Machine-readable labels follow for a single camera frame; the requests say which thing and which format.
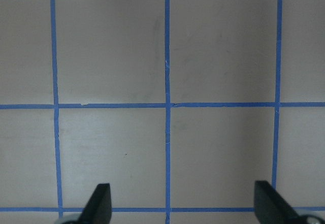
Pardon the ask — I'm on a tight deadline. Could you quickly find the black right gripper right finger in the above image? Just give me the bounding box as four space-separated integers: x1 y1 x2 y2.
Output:
254 180 302 224

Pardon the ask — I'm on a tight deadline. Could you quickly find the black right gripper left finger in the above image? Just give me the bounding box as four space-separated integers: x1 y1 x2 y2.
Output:
77 183 112 224

